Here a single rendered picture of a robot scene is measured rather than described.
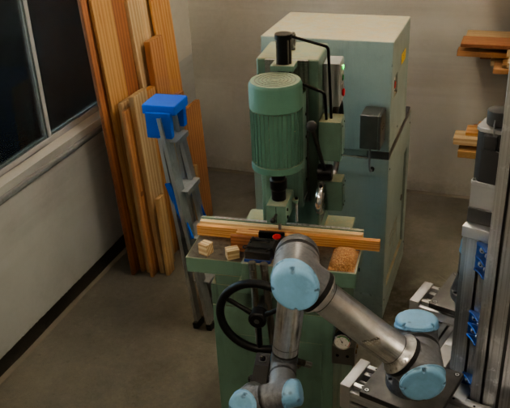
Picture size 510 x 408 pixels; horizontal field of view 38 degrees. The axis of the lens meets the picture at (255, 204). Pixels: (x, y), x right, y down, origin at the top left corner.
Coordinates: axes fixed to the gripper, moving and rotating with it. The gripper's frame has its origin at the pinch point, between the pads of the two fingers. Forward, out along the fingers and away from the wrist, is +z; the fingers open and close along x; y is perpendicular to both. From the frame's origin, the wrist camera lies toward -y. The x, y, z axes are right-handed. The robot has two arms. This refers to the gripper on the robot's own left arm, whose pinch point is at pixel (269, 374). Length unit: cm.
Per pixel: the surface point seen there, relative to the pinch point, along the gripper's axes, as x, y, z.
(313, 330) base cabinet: 7.8, -10.4, 32.8
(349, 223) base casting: 13, -50, 70
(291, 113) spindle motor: -1, -82, 4
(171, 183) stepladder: -72, -61, 92
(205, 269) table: -30.8, -28.8, 22.2
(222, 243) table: -28, -38, 30
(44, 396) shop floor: -118, 39, 76
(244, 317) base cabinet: -17.3, -12.2, 31.7
